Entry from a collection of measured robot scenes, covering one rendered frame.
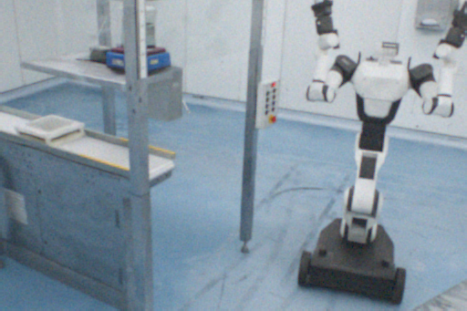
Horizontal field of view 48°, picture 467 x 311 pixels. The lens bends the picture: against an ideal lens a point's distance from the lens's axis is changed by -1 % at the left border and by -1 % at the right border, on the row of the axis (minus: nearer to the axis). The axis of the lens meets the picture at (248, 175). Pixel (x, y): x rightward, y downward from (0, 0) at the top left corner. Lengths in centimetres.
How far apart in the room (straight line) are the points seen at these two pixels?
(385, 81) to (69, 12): 511
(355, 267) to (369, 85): 99
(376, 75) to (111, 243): 158
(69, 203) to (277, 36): 366
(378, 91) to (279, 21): 317
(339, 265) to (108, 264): 124
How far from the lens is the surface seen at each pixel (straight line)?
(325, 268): 299
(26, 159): 286
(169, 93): 237
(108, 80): 220
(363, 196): 282
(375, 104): 286
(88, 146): 275
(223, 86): 624
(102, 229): 271
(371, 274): 299
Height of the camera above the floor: 180
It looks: 24 degrees down
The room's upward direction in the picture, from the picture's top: 3 degrees clockwise
